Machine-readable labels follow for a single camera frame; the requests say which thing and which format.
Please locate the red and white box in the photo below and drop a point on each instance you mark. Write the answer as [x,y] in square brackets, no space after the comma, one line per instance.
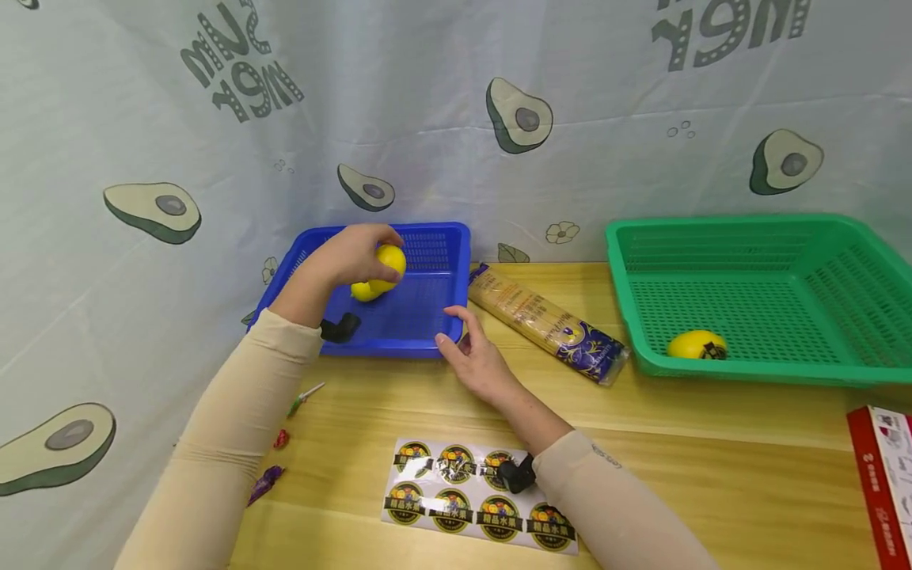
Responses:
[883,483]

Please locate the noodle packet with purple end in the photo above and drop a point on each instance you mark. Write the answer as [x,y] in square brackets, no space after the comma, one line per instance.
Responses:
[545,323]

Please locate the person's left forearm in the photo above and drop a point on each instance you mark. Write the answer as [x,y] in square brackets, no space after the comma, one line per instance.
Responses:
[228,427]

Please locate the yellow lemon with dark sticker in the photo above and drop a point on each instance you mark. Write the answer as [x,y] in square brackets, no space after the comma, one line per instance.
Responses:
[695,344]

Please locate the blue plastic basket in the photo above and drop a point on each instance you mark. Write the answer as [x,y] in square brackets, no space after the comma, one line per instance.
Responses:
[420,317]

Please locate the person's right forearm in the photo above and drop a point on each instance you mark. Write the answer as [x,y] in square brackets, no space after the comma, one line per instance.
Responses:
[605,499]

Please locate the person's right thumb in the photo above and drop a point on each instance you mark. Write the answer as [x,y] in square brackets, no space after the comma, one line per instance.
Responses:
[449,348]

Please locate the green plastic basket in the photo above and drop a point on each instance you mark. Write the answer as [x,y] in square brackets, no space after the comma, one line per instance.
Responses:
[748,317]

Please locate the sheet of round stickers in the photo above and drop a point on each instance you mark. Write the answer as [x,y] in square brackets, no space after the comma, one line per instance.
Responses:
[456,507]

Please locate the person's right index finger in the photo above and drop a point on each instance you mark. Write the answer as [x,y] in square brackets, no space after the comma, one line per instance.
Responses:
[470,323]

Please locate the red wrapped candy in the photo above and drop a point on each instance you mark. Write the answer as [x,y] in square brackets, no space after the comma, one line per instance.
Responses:
[281,438]

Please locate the person's left fingers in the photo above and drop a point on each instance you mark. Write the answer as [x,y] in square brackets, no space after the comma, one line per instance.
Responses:
[385,235]

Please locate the purple wrapped candy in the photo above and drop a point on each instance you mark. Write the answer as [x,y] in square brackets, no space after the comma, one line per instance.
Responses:
[265,483]

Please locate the person's left hand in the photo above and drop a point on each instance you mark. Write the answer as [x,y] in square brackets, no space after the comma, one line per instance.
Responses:
[342,257]

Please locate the black wrist band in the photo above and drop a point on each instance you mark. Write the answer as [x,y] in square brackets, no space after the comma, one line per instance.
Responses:
[340,328]
[516,473]

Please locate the green wrapped lollipop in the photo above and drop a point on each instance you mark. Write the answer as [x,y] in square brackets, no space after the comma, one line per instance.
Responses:
[303,398]

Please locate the person's right hand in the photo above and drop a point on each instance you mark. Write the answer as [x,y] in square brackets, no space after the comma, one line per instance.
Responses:
[479,366]

